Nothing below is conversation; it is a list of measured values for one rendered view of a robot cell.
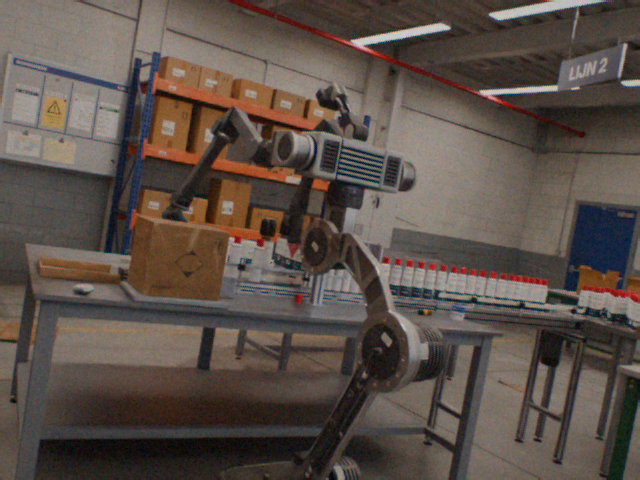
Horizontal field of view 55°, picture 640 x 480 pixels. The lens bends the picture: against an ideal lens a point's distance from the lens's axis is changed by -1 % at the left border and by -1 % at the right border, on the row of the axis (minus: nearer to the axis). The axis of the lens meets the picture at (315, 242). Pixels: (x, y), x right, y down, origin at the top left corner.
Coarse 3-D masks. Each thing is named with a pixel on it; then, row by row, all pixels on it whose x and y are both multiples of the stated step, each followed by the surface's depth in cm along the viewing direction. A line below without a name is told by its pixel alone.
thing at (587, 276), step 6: (582, 270) 757; (588, 270) 748; (582, 276) 762; (588, 276) 754; (594, 276) 746; (600, 276) 738; (606, 276) 737; (612, 276) 743; (582, 282) 761; (588, 282) 754; (594, 282) 747; (600, 282) 740; (606, 282) 740; (612, 282) 746; (594, 288) 747; (612, 288) 747; (576, 294) 765
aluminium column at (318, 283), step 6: (324, 216) 286; (318, 276) 284; (324, 276) 286; (318, 282) 284; (324, 282) 286; (312, 288) 287; (318, 288) 285; (312, 294) 287; (318, 294) 286; (312, 300) 286; (318, 300) 286
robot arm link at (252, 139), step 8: (232, 112) 251; (240, 112) 250; (224, 120) 253; (232, 120) 250; (240, 120) 245; (248, 120) 247; (224, 128) 254; (232, 128) 255; (240, 128) 243; (248, 128) 238; (232, 136) 257; (248, 136) 235; (256, 136) 232; (248, 144) 227; (256, 144) 222; (248, 152) 224; (256, 152) 221; (272, 168) 228
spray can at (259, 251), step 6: (258, 240) 286; (264, 240) 287; (258, 246) 286; (258, 252) 285; (264, 252) 287; (252, 258) 287; (258, 258) 285; (252, 264) 286; (258, 264) 286; (252, 270) 286; (258, 270) 286; (252, 276) 286; (258, 276) 286; (258, 282) 287
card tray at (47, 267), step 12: (48, 264) 260; (60, 264) 262; (72, 264) 264; (84, 264) 266; (96, 264) 268; (48, 276) 236; (60, 276) 238; (72, 276) 240; (84, 276) 242; (96, 276) 244; (108, 276) 246
